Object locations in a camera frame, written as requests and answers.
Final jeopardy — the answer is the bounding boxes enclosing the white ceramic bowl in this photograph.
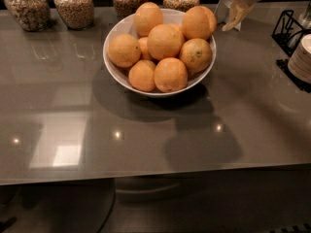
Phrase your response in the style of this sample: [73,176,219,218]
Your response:
[103,15,217,98]

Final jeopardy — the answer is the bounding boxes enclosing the small hidden middle orange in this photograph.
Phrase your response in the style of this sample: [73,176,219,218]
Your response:
[138,37,153,60]

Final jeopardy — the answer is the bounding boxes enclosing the white stand sign holder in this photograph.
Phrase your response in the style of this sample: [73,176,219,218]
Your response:
[214,0,237,26]

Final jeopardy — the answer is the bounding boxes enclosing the orange right with stem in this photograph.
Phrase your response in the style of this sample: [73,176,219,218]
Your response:
[179,38,212,73]

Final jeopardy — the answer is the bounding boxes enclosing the stack of white plates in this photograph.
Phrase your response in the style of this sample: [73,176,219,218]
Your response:
[288,34,311,83]

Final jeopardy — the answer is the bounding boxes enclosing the glass jar far left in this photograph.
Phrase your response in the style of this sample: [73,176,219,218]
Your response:
[4,0,51,32]

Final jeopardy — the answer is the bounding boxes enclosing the black wire rack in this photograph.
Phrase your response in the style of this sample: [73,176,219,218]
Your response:
[271,10,311,56]

